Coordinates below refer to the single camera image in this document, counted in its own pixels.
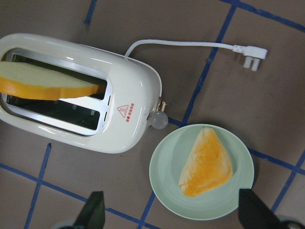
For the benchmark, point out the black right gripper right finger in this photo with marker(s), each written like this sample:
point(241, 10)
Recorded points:
point(253, 213)

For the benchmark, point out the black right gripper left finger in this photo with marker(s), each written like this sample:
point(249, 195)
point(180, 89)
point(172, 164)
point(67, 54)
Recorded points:
point(92, 215)

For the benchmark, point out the white two-slot toaster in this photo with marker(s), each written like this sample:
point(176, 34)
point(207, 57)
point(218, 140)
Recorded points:
point(112, 120)

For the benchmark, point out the toast slice in toaster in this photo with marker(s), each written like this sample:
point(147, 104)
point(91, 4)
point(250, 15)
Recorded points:
point(25, 80)

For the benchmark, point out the triangular bread on plate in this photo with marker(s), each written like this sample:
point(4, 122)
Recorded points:
point(208, 165)

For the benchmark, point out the light green plate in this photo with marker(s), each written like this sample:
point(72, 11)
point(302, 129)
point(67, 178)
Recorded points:
point(168, 160)

